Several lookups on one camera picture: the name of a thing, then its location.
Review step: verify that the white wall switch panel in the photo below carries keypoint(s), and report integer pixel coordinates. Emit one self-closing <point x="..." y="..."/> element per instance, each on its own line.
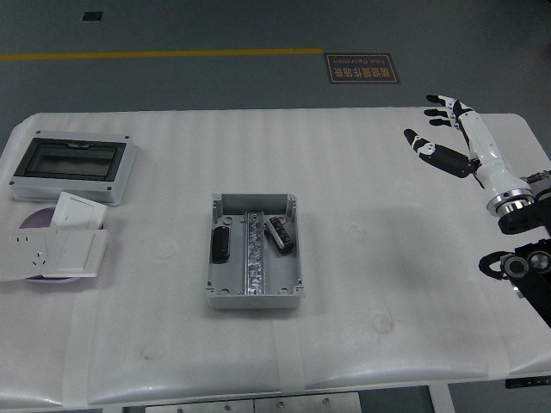
<point x="75" y="254"/>
<point x="79" y="211"/>

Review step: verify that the white table leg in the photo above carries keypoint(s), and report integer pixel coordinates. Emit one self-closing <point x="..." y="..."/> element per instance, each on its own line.
<point x="441" y="400"/>

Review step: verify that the brown floor sign sticker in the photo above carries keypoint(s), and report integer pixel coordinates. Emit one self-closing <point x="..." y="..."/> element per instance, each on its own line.
<point x="361" y="69"/>

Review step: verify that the black table frame bar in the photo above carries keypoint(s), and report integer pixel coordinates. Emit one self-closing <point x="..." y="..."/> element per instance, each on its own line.
<point x="527" y="383"/>

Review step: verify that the white foam table mat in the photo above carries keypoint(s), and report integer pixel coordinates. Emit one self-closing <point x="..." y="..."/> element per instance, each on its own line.
<point x="366" y="172"/>

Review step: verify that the white tape strip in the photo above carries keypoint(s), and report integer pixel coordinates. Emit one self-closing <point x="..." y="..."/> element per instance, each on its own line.
<point x="77" y="353"/>

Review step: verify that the white wall socket panel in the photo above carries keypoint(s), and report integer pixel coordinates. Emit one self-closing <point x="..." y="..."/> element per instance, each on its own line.
<point x="21" y="254"/>

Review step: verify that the purple round plate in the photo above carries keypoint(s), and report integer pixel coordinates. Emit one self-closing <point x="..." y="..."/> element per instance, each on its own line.
<point x="36" y="219"/>

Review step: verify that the grey open junction box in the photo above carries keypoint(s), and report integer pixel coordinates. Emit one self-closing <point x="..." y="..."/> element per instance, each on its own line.
<point x="280" y="275"/>

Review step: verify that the dark floor hatch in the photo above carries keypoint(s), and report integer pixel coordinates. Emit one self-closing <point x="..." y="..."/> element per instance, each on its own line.
<point x="91" y="16"/>

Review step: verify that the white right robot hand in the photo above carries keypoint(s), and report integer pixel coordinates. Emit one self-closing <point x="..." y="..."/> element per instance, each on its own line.
<point x="488" y="155"/>

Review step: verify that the grey distribution box dark window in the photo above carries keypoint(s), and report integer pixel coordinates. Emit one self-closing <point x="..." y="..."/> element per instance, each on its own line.
<point x="69" y="161"/>

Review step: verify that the silver metal mounting rail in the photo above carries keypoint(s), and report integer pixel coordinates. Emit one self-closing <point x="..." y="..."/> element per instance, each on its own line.
<point x="254" y="262"/>

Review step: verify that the grey metal bracket plate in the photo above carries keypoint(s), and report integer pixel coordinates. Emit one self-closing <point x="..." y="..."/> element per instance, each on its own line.
<point x="301" y="404"/>

